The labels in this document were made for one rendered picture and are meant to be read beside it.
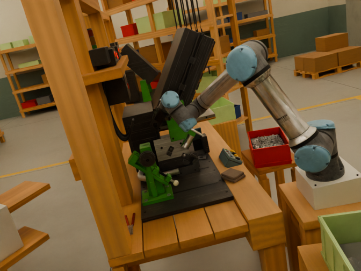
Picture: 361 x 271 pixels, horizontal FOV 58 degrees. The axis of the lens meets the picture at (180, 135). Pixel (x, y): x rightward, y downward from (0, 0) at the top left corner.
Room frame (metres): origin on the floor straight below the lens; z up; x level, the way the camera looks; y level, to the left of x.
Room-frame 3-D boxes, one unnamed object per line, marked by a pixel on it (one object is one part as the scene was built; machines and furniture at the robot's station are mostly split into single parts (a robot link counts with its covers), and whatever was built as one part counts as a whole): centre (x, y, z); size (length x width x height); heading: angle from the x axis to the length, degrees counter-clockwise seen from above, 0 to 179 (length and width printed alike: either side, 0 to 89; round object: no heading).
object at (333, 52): (7.17, -3.56, 0.37); 1.20 x 0.80 x 0.74; 99
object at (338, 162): (1.20, -0.56, 1.01); 0.15 x 0.15 x 0.10
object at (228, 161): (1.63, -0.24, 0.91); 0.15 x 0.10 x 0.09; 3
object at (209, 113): (1.89, -0.03, 1.11); 0.39 x 0.16 x 0.03; 93
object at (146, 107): (1.90, 0.21, 1.07); 0.30 x 0.18 x 0.34; 3
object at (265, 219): (1.82, -0.21, 0.82); 1.50 x 0.14 x 0.15; 3
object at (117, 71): (1.79, 0.33, 1.52); 0.90 x 0.25 x 0.04; 3
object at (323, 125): (1.19, -0.54, 1.12); 0.13 x 0.12 x 0.14; 145
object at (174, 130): (1.73, 0.00, 1.17); 0.13 x 0.12 x 0.20; 3
